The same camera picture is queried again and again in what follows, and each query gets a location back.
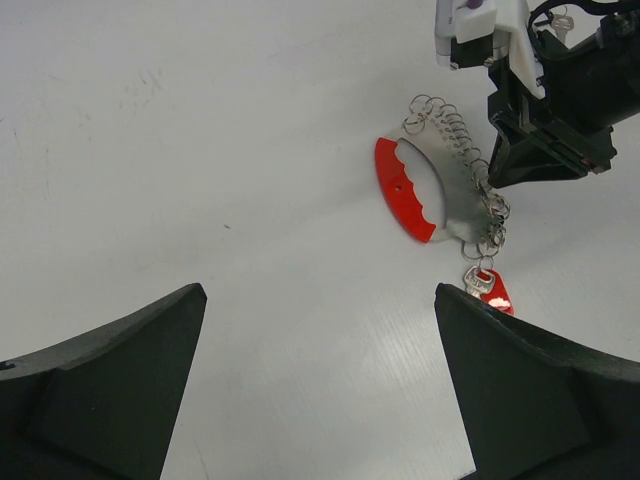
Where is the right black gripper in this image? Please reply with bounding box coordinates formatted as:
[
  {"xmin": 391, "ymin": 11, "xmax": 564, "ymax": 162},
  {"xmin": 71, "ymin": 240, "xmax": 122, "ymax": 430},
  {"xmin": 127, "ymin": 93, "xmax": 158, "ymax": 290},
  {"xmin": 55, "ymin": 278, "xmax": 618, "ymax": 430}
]
[{"xmin": 488, "ymin": 29, "xmax": 618, "ymax": 189}]

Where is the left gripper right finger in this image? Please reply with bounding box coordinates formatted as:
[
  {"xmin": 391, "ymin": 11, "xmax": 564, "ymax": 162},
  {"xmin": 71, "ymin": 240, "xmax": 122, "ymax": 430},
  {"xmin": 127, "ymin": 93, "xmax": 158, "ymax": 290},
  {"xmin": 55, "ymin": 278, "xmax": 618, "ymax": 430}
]
[{"xmin": 435, "ymin": 284, "xmax": 639, "ymax": 479}]

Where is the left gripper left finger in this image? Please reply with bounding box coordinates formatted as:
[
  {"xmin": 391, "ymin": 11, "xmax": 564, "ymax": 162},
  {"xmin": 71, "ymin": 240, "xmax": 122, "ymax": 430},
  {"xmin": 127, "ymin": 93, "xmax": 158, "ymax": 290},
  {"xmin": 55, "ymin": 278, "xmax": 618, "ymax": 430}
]
[{"xmin": 1, "ymin": 283, "xmax": 207, "ymax": 479}]

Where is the red handled key organizer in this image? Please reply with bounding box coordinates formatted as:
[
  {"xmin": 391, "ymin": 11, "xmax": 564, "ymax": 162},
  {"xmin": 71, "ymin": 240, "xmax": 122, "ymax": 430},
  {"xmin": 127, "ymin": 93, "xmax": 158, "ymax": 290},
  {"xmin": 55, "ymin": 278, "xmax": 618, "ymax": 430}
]
[{"xmin": 374, "ymin": 94, "xmax": 511, "ymax": 262}]

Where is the red tag key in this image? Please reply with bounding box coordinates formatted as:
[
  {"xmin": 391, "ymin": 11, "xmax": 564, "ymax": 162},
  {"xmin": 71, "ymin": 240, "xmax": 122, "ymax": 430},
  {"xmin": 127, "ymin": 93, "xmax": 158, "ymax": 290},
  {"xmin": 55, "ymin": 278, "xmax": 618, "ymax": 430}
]
[{"xmin": 463, "ymin": 261, "xmax": 515, "ymax": 316}]

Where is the black tag key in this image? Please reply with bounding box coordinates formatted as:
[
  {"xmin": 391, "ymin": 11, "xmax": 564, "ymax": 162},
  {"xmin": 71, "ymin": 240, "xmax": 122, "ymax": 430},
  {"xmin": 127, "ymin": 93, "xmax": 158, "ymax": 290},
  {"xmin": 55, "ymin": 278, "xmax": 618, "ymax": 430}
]
[{"xmin": 530, "ymin": 5, "xmax": 575, "ymax": 45}]

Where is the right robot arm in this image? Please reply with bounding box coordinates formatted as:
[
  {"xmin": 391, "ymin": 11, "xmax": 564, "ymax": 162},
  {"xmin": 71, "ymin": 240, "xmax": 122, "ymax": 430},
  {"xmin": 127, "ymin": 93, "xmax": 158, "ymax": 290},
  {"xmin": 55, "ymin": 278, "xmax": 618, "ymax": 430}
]
[{"xmin": 488, "ymin": 1, "xmax": 639, "ymax": 188}]

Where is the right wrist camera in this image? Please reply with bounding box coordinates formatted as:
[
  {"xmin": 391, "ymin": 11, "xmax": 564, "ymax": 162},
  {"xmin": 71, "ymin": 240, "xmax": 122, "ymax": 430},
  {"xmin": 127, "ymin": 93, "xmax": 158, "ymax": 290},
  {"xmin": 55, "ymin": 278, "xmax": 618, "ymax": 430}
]
[{"xmin": 434, "ymin": 1, "xmax": 546, "ymax": 99}]

